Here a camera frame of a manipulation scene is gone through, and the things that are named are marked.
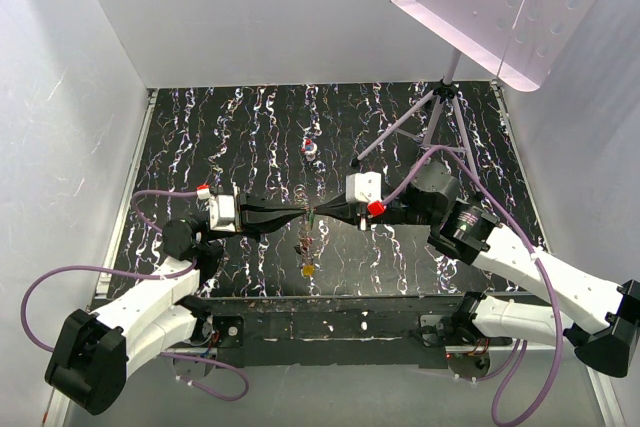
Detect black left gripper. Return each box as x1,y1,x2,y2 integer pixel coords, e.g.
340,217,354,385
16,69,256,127
207,187,306,243

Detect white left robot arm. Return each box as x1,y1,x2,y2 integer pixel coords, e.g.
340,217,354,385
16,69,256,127
44,194,308,415

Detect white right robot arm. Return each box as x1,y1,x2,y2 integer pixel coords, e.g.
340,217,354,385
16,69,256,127
314,161,639,378

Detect black base board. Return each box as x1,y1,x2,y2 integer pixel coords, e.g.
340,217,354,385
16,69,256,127
154,294,501,371

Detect lilac music stand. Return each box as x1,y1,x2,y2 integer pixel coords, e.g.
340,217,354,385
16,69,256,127
351,0,636,167

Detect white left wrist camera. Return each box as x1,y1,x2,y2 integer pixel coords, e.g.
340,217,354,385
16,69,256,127
196,184,238,233

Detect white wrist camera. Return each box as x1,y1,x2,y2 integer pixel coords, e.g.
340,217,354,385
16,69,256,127
196,184,238,233
345,171,386,217

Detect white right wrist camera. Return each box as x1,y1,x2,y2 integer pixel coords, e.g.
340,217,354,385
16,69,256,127
345,171,386,217

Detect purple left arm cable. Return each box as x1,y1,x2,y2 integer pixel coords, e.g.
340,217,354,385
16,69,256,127
19,189,250,402

